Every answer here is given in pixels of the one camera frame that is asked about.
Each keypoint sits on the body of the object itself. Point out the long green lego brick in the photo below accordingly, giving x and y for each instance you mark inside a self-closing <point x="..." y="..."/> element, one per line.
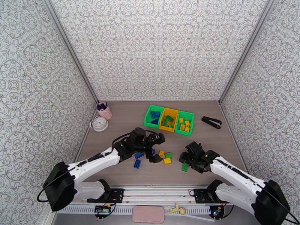
<point x="185" y="167"/>
<point x="165" y="122"/>

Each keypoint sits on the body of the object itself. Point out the green plastic bin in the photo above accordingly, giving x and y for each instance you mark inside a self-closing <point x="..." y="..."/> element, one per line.
<point x="188" y="116"/>
<point x="148" y="118"/>

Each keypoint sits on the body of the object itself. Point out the small green lego brick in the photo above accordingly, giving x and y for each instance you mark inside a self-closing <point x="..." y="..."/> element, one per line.
<point x="170" y="125"/>

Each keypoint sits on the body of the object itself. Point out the long yellow lego brick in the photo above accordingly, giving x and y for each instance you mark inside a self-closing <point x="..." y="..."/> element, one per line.
<point x="187" y="123"/>

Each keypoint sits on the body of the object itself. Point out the dark green lego brick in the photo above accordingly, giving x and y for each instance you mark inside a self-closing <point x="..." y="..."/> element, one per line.
<point x="170" y="118"/>

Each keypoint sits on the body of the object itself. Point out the yellow plastic bin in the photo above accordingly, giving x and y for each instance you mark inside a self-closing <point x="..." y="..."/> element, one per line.
<point x="173" y="113"/>

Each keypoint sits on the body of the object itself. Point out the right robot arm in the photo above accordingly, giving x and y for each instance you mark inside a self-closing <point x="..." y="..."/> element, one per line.
<point x="234" y="175"/>

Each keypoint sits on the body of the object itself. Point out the black stapler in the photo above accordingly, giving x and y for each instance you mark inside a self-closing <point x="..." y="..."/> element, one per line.
<point x="211" y="121"/>

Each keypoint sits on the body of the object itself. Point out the white round clock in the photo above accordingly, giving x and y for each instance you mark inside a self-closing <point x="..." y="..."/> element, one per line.
<point x="99" y="123"/>

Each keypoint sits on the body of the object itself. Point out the pink metal pen cup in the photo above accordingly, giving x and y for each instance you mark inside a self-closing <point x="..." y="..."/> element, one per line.
<point x="105" y="113"/>

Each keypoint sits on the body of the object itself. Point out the beige wooden figure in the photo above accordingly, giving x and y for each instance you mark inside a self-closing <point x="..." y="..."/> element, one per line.
<point x="175" y="209"/>

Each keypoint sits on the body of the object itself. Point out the blue pen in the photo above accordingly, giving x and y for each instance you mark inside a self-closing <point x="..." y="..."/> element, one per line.
<point x="100" y="106"/>
<point x="104" y="105"/>

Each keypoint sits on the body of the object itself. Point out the small green circuit board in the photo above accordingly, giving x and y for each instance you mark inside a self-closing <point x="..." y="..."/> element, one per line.
<point x="102" y="209"/>
<point x="216" y="212"/>

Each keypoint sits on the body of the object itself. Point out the pink rectangular pad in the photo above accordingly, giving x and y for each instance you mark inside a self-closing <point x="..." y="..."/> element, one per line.
<point x="148" y="214"/>

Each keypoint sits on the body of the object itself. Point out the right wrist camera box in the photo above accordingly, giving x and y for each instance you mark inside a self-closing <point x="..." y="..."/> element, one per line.
<point x="196" y="146"/>

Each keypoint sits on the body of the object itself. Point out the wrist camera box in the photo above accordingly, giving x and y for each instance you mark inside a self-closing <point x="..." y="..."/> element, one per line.
<point x="196" y="146"/>
<point x="160" y="139"/>

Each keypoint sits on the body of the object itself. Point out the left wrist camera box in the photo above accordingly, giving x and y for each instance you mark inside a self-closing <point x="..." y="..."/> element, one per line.
<point x="160" y="139"/>

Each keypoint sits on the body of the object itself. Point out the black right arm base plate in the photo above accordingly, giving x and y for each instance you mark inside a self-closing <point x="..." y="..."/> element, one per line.
<point x="199" y="196"/>

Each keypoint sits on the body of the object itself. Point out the aluminium mounting rail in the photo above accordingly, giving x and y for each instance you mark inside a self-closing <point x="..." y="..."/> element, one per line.
<point x="159" y="191"/>

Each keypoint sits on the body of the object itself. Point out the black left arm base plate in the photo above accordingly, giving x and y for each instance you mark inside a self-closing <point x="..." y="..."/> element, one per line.
<point x="117" y="195"/>

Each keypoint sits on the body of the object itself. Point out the aluminium corner post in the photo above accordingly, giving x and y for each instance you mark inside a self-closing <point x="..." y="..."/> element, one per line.
<point x="245" y="47"/>
<point x="71" y="47"/>

